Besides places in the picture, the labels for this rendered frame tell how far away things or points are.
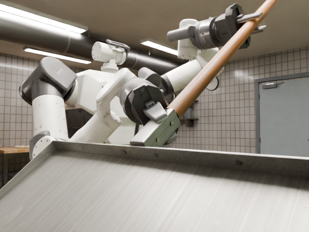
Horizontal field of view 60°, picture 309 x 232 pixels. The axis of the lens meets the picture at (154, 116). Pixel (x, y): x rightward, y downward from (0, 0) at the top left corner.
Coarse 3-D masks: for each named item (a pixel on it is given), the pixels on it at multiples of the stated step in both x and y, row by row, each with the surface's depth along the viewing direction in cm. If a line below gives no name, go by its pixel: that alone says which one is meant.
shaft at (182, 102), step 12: (276, 0) 82; (264, 12) 75; (252, 24) 69; (240, 36) 64; (228, 48) 60; (216, 60) 56; (228, 60) 59; (204, 72) 53; (216, 72) 55; (192, 84) 50; (204, 84) 51; (180, 96) 48; (192, 96) 48; (180, 108) 46
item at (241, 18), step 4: (260, 12) 69; (240, 16) 72; (244, 16) 72; (248, 16) 71; (252, 16) 69; (256, 16) 69; (260, 16) 68; (240, 20) 71; (244, 20) 71; (248, 20) 70
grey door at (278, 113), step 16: (256, 80) 498; (272, 80) 478; (304, 80) 443; (256, 96) 497; (272, 96) 478; (288, 96) 460; (304, 96) 442; (256, 112) 495; (272, 112) 477; (288, 112) 459; (304, 112) 442; (256, 128) 494; (272, 128) 476; (288, 128) 458; (304, 128) 441; (256, 144) 493; (272, 144) 475; (288, 144) 457; (304, 144) 440
